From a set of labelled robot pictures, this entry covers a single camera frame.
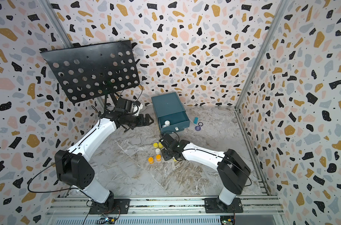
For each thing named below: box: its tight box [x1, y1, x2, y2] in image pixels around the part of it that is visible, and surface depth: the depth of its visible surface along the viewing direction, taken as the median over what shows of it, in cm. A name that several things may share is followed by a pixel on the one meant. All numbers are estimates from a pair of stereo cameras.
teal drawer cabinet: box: [151, 91, 191, 134], surface depth 92 cm
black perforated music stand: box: [39, 39, 141, 103], surface depth 75 cm
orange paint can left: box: [148, 156, 155, 165], surface depth 91 cm
